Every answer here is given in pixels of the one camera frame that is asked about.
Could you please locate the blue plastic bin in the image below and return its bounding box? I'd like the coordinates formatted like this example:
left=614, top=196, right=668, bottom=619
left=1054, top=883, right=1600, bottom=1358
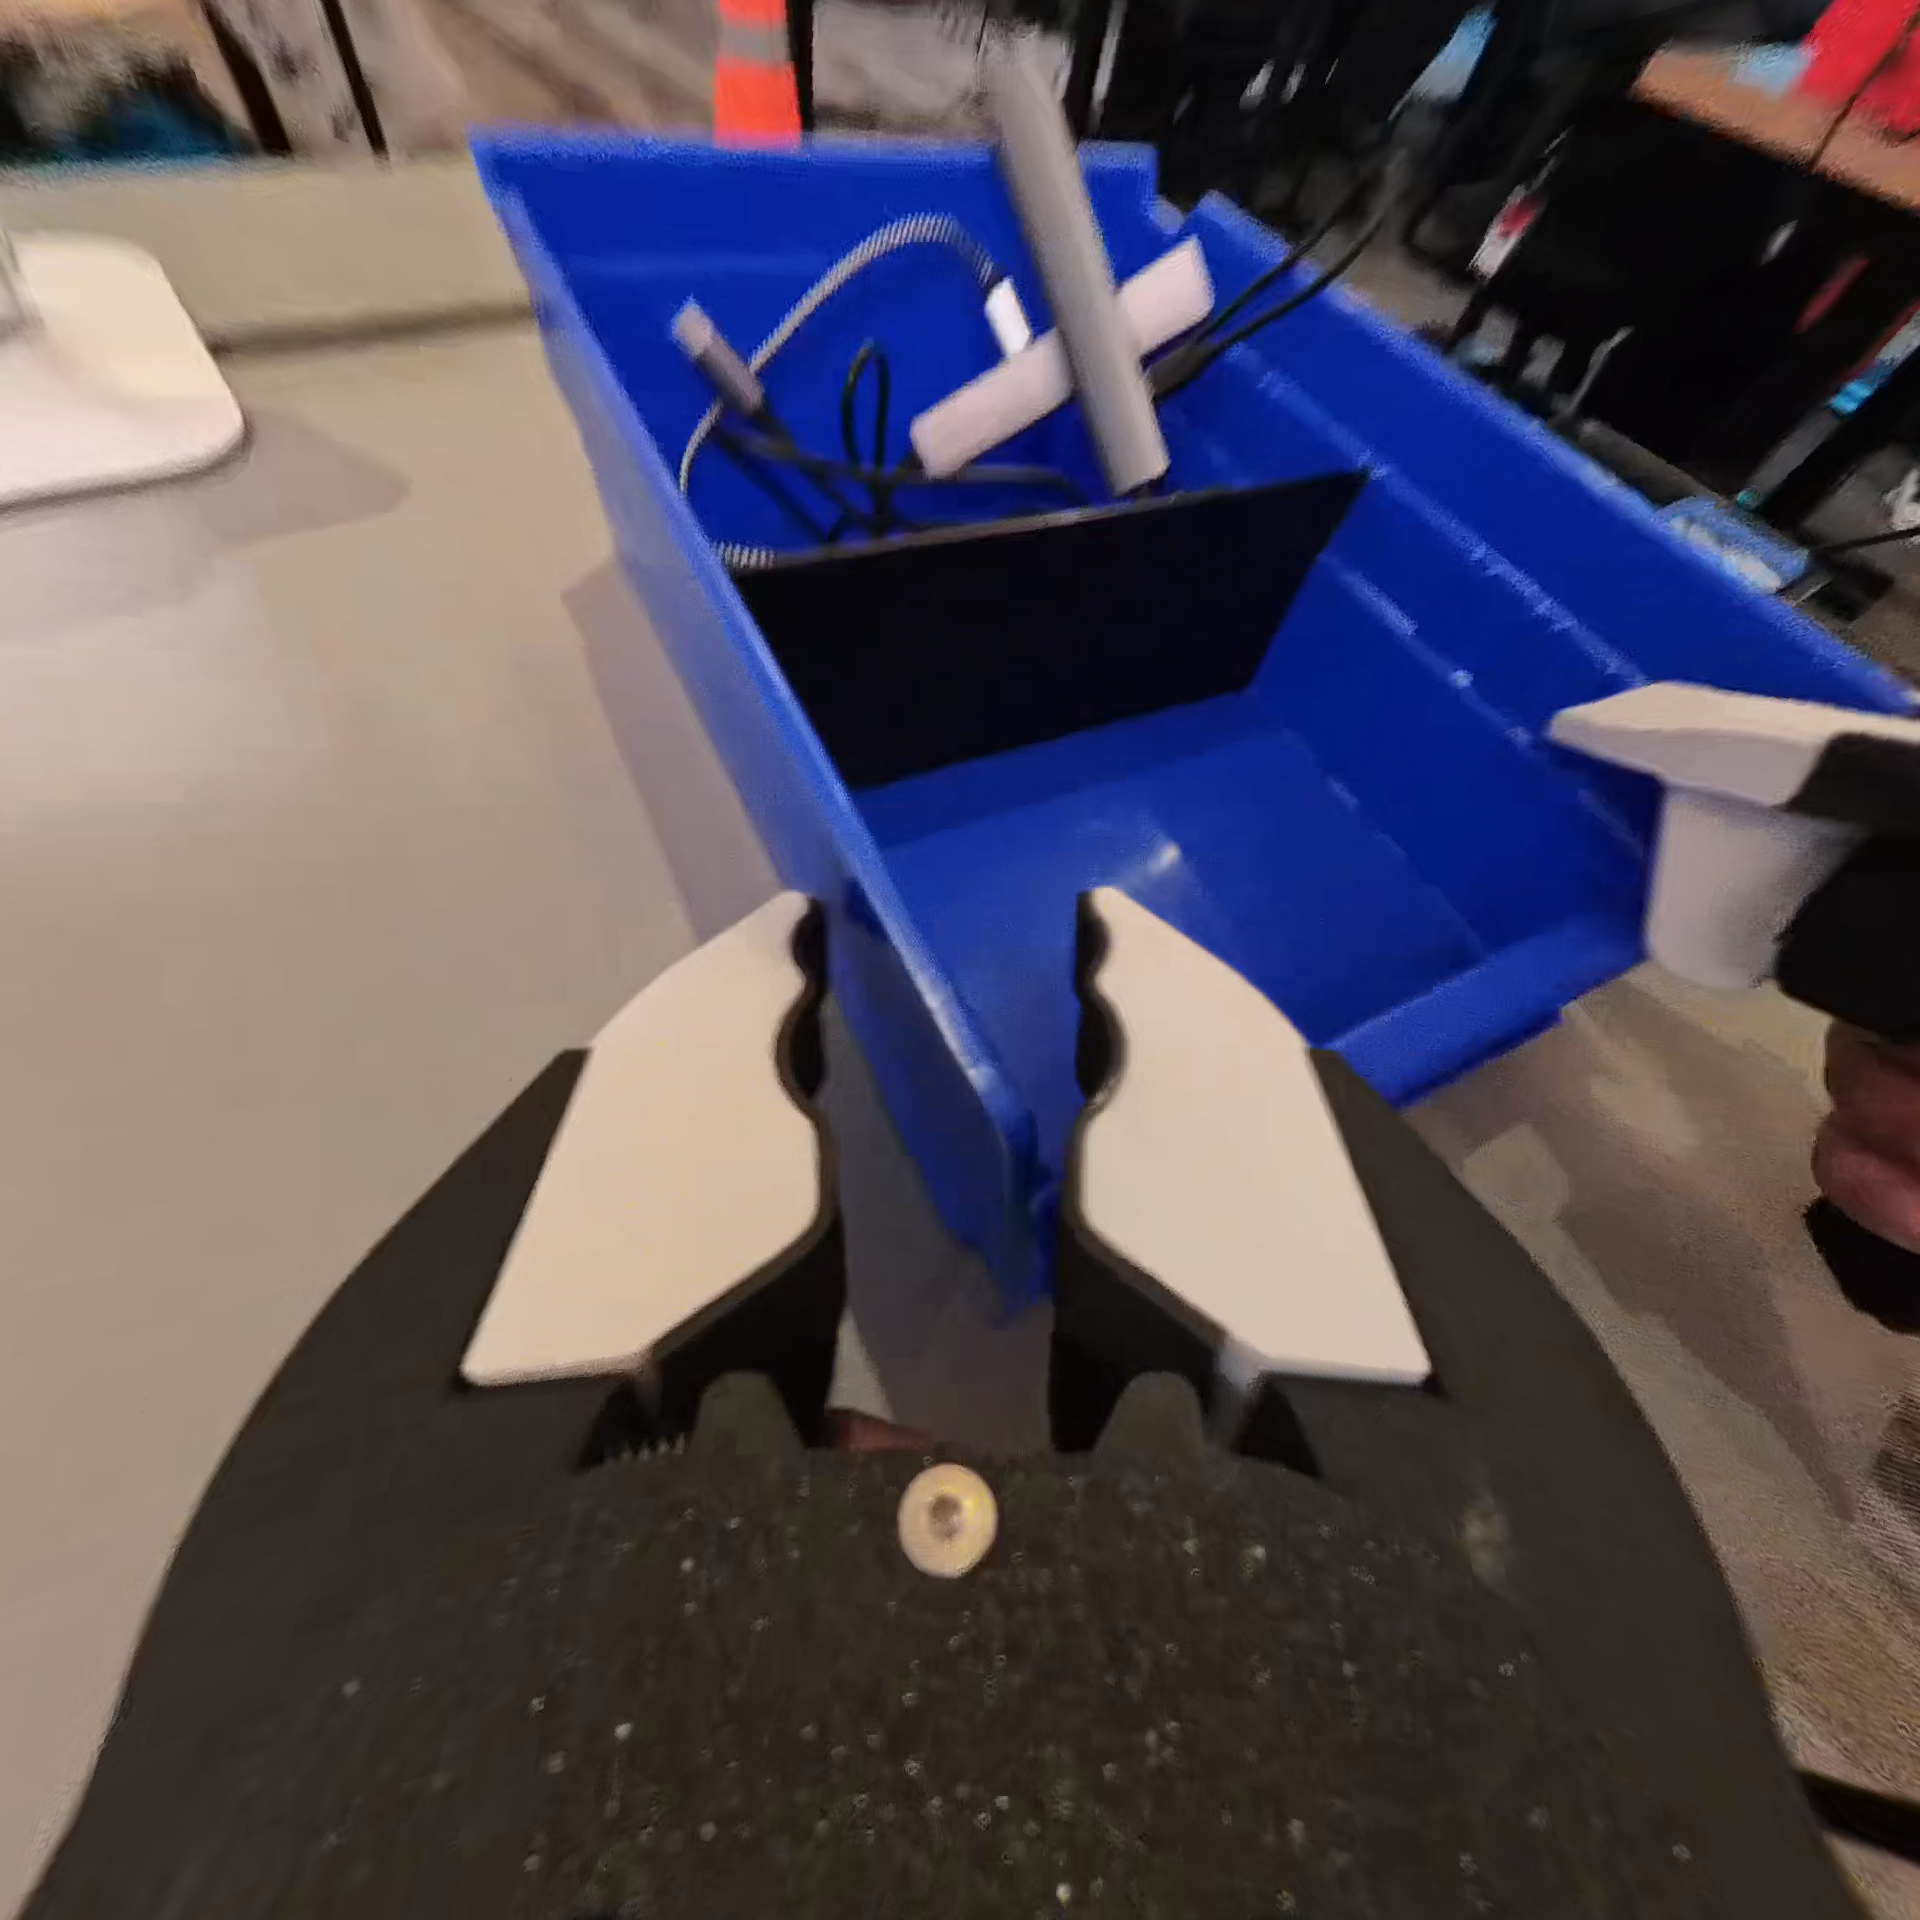
left=472, top=123, right=1920, bottom=1306

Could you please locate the thick black cable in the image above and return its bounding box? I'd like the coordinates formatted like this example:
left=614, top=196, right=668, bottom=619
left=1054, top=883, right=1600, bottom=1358
left=715, top=340, right=1083, bottom=557

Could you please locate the white folding stand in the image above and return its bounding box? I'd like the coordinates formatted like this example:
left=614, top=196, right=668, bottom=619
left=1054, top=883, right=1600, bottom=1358
left=0, top=233, right=247, bottom=503

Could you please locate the orange traffic cone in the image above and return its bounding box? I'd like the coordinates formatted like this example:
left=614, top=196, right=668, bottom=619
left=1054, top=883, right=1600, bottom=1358
left=715, top=0, right=809, bottom=146

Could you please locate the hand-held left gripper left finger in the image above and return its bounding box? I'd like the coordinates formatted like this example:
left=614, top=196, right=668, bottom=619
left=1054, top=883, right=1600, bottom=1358
left=456, top=892, right=849, bottom=1439

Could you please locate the braided grey cable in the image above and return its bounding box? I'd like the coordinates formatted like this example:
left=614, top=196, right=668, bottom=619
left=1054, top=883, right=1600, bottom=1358
left=665, top=211, right=1007, bottom=565

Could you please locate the grey desk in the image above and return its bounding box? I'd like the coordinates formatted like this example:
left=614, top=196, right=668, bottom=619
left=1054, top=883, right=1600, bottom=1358
left=0, top=150, right=1083, bottom=1920

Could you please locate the wooden background table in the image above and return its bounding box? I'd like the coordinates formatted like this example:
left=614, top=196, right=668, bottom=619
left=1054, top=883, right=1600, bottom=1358
left=1636, top=35, right=1920, bottom=227

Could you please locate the grey hub with cable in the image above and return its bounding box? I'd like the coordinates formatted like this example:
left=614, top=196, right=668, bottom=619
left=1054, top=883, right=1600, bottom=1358
left=985, top=35, right=1177, bottom=495

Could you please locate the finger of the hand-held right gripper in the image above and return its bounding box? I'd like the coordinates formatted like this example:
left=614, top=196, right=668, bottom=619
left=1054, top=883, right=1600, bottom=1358
left=1647, top=793, right=1866, bottom=991
left=1552, top=687, right=1920, bottom=817

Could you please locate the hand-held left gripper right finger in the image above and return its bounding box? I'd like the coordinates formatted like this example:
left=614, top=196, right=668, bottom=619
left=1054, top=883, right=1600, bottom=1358
left=1054, top=888, right=1436, bottom=1449

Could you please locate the person's right hand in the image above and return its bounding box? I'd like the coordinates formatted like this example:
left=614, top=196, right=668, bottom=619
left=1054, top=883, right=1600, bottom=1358
left=1810, top=1020, right=1920, bottom=1264

